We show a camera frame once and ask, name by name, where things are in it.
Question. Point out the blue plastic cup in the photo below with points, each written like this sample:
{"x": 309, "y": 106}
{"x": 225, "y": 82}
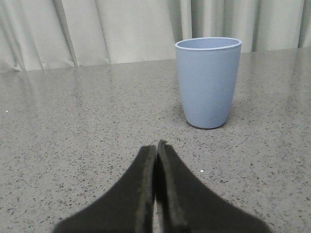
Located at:
{"x": 207, "y": 70}

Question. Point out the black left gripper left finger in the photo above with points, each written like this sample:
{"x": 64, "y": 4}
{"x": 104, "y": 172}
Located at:
{"x": 127, "y": 207}

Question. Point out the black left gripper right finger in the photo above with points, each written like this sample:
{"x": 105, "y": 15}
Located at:
{"x": 188, "y": 206}

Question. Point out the grey curtain backdrop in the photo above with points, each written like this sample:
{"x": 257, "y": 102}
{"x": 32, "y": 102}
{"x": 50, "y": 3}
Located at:
{"x": 44, "y": 34}

